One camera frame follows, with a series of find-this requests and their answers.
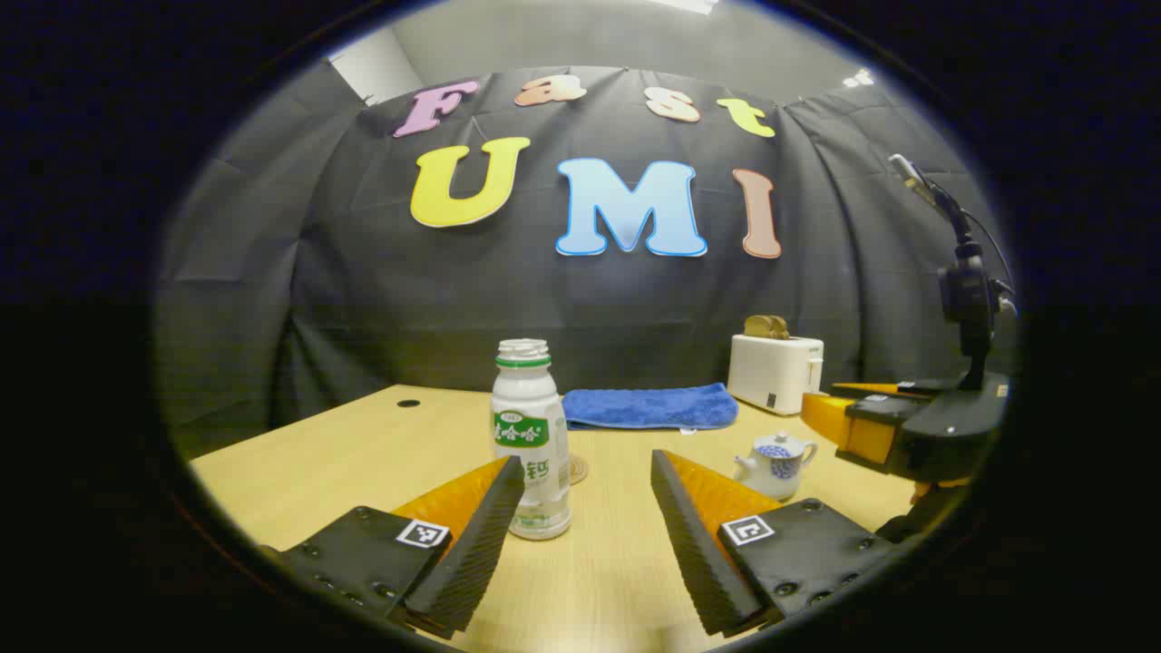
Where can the brown bread slice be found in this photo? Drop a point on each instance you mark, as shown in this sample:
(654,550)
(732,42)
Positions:
(757,326)
(780,328)

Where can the white blue ceramic teacup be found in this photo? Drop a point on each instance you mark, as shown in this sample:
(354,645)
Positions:
(780,472)

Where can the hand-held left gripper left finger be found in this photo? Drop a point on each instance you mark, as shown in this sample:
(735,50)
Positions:
(481,544)

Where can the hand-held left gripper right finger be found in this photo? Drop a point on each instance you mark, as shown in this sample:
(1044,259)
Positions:
(689,544)

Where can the white plastic water bottle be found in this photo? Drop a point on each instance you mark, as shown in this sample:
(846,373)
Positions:
(531,426)

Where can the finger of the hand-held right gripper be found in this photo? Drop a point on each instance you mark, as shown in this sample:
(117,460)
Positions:
(825,413)
(884,389)

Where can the blue towel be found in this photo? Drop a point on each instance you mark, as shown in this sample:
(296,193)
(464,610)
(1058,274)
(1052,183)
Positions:
(648,406)

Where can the round brown coaster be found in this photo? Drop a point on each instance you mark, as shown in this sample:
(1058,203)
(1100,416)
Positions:
(579,470)

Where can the white toaster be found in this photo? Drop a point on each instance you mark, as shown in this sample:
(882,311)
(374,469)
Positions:
(771,372)

